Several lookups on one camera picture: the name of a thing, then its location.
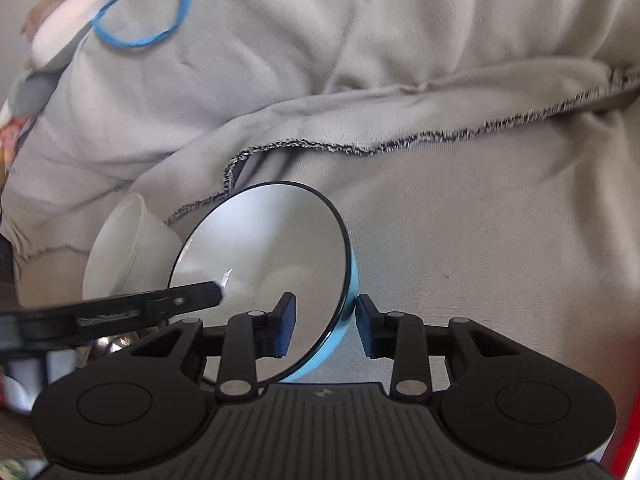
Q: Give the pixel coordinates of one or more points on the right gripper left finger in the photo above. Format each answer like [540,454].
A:
[249,337]

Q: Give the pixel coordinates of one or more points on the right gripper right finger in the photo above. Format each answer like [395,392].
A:
[400,337]

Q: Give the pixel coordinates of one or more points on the stainless steel bowl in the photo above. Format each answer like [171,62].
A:
[106,345]

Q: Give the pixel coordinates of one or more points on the blue enamel bowl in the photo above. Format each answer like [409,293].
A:
[265,241]

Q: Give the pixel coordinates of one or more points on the white paper cup bowl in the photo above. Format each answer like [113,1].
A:
[133,253]

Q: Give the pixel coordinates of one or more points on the pink white plush toy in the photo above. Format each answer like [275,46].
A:
[12,129]

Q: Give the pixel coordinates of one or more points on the grey sofa blanket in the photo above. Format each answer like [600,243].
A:
[483,153]

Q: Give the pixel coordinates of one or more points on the grey plush ball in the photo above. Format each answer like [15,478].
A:
[30,92]

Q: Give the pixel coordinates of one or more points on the brown teddy bear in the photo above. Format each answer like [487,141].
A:
[37,15]

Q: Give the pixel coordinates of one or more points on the pink grey round plush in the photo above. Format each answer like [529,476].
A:
[59,36]

